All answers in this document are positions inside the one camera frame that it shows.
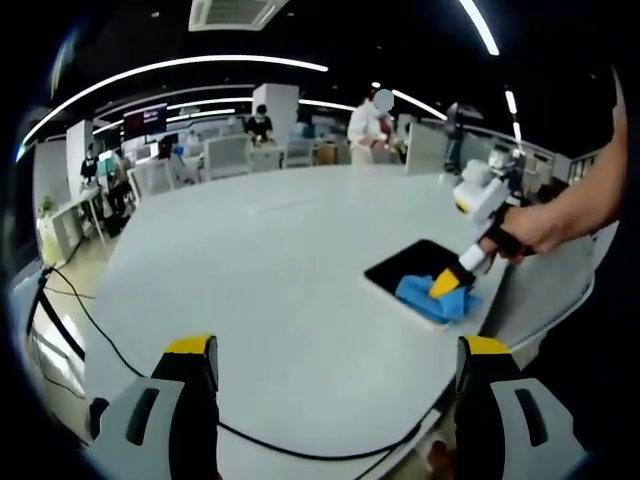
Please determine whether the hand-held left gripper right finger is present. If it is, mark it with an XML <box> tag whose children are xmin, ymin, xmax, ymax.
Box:
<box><xmin>453</xmin><ymin>334</ymin><xmax>589</xmax><ymax>480</ymax></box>

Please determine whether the straight ceiling light strip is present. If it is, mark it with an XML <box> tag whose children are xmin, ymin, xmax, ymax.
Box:
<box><xmin>459</xmin><ymin>0</ymin><xmax>501</xmax><ymax>57</ymax></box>

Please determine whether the white partition panel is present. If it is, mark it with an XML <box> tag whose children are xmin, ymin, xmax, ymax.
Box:
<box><xmin>405</xmin><ymin>122</ymin><xmax>449</xmax><ymax>175</ymax></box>

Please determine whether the dark wall screen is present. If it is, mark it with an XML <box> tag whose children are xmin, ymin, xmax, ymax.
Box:
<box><xmin>123</xmin><ymin>103</ymin><xmax>168</xmax><ymax>141</ymax></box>

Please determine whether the white mesh office chair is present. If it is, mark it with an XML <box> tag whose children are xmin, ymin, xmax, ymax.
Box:
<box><xmin>204</xmin><ymin>134</ymin><xmax>251</xmax><ymax>179</ymax></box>
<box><xmin>127</xmin><ymin>162</ymin><xmax>174</xmax><ymax>194</ymax></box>
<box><xmin>284</xmin><ymin>139</ymin><xmax>316</xmax><ymax>169</ymax></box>

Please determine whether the black tripod stand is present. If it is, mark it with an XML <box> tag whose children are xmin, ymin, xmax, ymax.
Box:
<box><xmin>27</xmin><ymin>267</ymin><xmax>86</xmax><ymax>361</ymax></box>

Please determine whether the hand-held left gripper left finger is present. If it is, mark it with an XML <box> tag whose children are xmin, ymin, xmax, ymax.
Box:
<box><xmin>87</xmin><ymin>333</ymin><xmax>221</xmax><ymax>480</ymax></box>

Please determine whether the person's left hand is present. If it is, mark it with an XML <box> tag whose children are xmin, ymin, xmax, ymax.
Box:
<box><xmin>427</xmin><ymin>439</ymin><xmax>459</xmax><ymax>480</ymax></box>

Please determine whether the long curved ceiling light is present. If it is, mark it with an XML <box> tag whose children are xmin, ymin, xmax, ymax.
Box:
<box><xmin>22</xmin><ymin>54</ymin><xmax>330</xmax><ymax>147</ymax></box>

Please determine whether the grey mesh office chair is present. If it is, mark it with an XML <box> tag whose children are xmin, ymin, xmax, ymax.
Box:
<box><xmin>479</xmin><ymin>219</ymin><xmax>599</xmax><ymax>351</ymax></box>

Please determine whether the ceiling air vent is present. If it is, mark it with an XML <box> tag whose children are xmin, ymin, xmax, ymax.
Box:
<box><xmin>188</xmin><ymin>0</ymin><xmax>291</xmax><ymax>32</ymax></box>

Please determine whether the blue cleaning cloth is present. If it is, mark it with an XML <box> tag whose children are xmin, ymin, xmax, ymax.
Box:
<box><xmin>394</xmin><ymin>273</ymin><xmax>485</xmax><ymax>326</ymax></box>

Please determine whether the black floor stand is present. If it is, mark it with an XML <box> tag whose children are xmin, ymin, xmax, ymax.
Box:
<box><xmin>444</xmin><ymin>102</ymin><xmax>467</xmax><ymax>174</ymax></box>

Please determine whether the black oval pad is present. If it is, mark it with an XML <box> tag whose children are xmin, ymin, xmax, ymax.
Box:
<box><xmin>88</xmin><ymin>397</ymin><xmax>111</xmax><ymax>441</ymax></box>

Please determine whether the person's right hand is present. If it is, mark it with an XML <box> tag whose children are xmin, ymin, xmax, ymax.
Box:
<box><xmin>479</xmin><ymin>202</ymin><xmax>572</xmax><ymax>266</ymax></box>

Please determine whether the black cable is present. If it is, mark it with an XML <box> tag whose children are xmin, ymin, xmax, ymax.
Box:
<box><xmin>44</xmin><ymin>267</ymin><xmax>441</xmax><ymax>459</ymax></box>

